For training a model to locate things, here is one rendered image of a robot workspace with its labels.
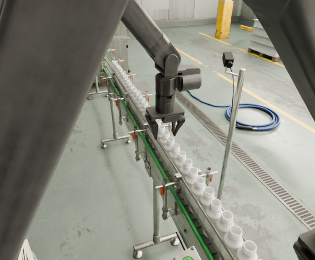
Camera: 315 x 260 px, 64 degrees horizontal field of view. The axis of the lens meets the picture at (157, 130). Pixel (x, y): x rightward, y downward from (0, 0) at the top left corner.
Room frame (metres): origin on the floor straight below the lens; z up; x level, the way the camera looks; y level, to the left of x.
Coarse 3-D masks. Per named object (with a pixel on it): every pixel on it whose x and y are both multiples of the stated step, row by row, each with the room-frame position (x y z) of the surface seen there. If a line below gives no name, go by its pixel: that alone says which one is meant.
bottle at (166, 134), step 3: (162, 132) 1.05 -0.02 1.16; (165, 132) 1.06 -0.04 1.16; (168, 132) 1.05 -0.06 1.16; (162, 135) 1.04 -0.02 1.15; (165, 135) 1.03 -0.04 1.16; (168, 135) 1.03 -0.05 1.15; (162, 138) 1.04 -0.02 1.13; (165, 138) 1.03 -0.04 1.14; (162, 141) 1.03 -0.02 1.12; (165, 141) 1.02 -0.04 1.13; (162, 144) 1.02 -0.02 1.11; (162, 150) 1.02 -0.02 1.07; (162, 153) 1.02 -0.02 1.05; (162, 156) 1.02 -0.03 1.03
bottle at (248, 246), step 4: (248, 240) 0.45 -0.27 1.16; (244, 244) 0.45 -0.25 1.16; (248, 244) 0.45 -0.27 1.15; (252, 244) 0.45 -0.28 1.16; (240, 248) 0.46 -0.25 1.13; (244, 248) 0.43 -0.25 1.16; (248, 248) 0.46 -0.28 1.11; (252, 248) 0.45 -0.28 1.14; (256, 248) 0.43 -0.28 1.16; (240, 252) 0.44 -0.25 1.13; (244, 252) 0.43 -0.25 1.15; (248, 252) 0.42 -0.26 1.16; (252, 252) 0.42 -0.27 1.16; (236, 256) 0.44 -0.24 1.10; (240, 256) 0.43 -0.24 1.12; (244, 256) 0.42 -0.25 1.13; (248, 256) 0.42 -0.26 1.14; (252, 256) 0.42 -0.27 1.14; (256, 256) 0.43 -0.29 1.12
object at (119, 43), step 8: (120, 24) 4.56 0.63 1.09; (120, 32) 4.56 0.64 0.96; (112, 40) 4.47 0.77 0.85; (120, 40) 4.57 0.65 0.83; (112, 48) 4.50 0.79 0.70; (120, 48) 4.55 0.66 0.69; (112, 56) 4.50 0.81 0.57; (120, 56) 4.55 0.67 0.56; (120, 64) 4.54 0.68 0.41; (128, 72) 4.60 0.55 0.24
